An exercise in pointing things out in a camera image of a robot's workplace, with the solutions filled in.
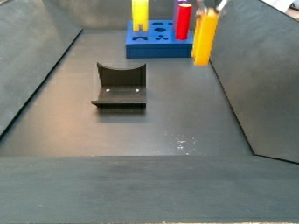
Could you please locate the yellow arch object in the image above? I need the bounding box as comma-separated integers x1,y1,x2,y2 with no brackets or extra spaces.
190,8,218,66

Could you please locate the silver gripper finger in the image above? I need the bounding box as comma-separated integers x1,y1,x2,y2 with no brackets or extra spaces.
196,0,208,14
216,0,228,12

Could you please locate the wide yellow notched block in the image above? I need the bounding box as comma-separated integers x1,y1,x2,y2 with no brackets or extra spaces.
132,0,148,32

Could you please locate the red hexagon peg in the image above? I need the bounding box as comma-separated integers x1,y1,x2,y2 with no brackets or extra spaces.
174,3,192,40

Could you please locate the blue shape sorting board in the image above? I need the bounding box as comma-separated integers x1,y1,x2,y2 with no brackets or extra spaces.
125,20,192,59

